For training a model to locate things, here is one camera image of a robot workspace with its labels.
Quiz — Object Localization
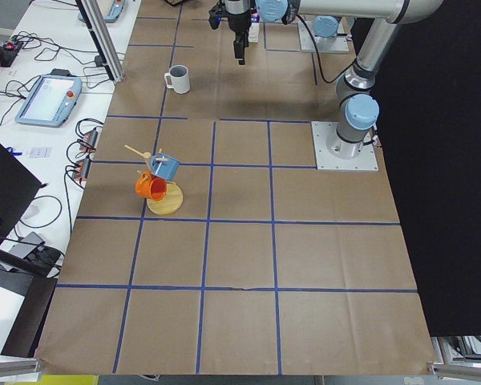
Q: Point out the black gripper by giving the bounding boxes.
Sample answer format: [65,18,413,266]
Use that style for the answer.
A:
[208,0,253,65]

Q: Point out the blue white Pascual milk carton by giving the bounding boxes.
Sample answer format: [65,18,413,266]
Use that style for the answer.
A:
[249,22,260,43]

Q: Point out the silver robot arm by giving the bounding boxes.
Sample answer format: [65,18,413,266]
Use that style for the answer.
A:
[208,0,443,160]

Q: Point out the blue hanging mug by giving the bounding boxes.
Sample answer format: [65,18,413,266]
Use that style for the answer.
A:
[150,152,181,181]

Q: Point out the orange hanging mug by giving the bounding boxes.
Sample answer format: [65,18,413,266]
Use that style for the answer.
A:
[135,171,167,201]

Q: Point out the wooden mug tree stand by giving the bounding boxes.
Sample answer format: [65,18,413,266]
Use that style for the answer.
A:
[124,144,184,215]

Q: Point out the blue teach pendant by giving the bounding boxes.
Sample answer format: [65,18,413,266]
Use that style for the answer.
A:
[14,74,83,128]

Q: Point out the black power strip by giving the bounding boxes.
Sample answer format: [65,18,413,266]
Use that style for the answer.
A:
[71,127,99,185]

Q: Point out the black monitor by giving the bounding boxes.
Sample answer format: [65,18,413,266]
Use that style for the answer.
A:
[0,144,42,245]

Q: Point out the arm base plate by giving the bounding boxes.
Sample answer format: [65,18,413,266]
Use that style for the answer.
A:
[311,121,378,172]
[298,15,349,54]

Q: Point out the aluminium frame post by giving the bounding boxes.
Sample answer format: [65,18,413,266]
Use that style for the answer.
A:
[75,0,125,83]

